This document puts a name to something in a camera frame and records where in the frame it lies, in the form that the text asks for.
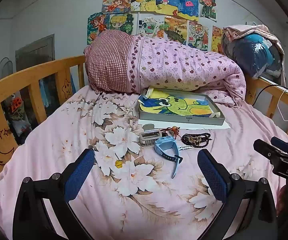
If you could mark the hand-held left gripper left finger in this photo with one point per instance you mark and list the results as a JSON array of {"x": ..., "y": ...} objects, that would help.
[{"x": 80, "y": 175}]

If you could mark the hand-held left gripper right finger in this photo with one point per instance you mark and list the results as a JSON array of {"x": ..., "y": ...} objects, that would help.
[{"x": 212, "y": 177}]

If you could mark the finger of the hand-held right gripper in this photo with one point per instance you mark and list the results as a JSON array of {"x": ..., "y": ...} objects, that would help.
[
  {"x": 265, "y": 148},
  {"x": 280, "y": 142}
]

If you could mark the yellow ball hair stick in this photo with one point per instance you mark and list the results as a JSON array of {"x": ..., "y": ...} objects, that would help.
[{"x": 119, "y": 164}]

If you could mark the blue smartwatch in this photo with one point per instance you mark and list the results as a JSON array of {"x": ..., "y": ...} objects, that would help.
[{"x": 162, "y": 146}]

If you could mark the grey shallow box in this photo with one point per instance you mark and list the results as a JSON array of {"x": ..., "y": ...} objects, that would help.
[{"x": 184, "y": 122}]

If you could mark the white paper sheet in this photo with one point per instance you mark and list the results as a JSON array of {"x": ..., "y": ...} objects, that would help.
[{"x": 220, "y": 127}]

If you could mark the green dinosaur crayon drawing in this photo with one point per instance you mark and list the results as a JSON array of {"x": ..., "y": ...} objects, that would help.
[{"x": 174, "y": 105}]

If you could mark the blue plastic-wrapped bag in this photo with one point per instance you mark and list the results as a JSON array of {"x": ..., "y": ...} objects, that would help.
[{"x": 253, "y": 52}]

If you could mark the orange toy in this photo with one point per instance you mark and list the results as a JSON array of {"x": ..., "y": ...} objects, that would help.
[{"x": 16, "y": 103}]

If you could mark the pink dotted folded quilt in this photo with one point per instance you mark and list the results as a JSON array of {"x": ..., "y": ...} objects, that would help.
[{"x": 179, "y": 65}]

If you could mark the blue bundle in plastic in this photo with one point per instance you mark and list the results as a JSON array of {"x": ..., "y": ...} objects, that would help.
[{"x": 246, "y": 28}]

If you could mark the grey wooden door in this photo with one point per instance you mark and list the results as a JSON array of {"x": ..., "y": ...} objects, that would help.
[{"x": 34, "y": 52}]

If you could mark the group of children's wall drawings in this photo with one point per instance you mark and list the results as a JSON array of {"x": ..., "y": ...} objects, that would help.
[{"x": 144, "y": 0}]

